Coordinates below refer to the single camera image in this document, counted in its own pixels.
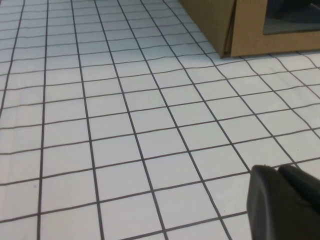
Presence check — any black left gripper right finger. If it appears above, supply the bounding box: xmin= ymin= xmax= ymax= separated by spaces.
xmin=277 ymin=164 xmax=320 ymax=216

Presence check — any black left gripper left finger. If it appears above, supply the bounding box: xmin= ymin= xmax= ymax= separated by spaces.
xmin=246 ymin=164 xmax=320 ymax=240

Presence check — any cardboard drawer with window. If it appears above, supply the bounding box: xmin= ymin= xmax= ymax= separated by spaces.
xmin=223 ymin=0 xmax=320 ymax=59

